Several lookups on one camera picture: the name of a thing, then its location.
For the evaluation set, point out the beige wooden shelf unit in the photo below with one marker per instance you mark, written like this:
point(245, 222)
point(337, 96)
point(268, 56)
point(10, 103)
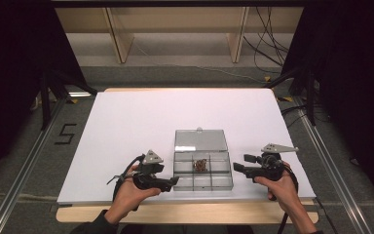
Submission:
point(120, 35)

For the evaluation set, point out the small brown hair clip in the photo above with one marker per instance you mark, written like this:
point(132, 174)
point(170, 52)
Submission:
point(200, 165)

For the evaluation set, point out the black curtain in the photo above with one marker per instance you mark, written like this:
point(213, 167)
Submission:
point(354, 81)
point(9, 81)

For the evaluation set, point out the person's left hand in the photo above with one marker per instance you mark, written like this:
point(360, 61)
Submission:
point(126, 195)

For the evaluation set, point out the aluminium floor rail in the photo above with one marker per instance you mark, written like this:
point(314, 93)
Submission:
point(334, 162)
point(29, 162)

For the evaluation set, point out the person's right hand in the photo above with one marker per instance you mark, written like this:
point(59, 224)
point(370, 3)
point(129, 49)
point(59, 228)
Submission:
point(282, 191)

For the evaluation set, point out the white table cover sheet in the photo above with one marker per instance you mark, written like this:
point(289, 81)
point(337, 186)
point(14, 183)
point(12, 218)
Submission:
point(136, 123)

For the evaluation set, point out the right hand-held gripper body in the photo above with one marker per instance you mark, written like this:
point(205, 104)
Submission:
point(271, 169)

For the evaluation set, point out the black metal stand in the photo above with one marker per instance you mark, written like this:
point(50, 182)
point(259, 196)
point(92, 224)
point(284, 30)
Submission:
point(310, 97)
point(47, 97)

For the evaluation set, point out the clear plastic compartment box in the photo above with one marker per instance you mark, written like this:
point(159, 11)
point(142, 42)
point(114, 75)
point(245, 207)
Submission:
point(203, 162)

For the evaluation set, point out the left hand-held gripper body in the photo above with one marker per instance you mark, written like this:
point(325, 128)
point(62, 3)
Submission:
point(144, 180)

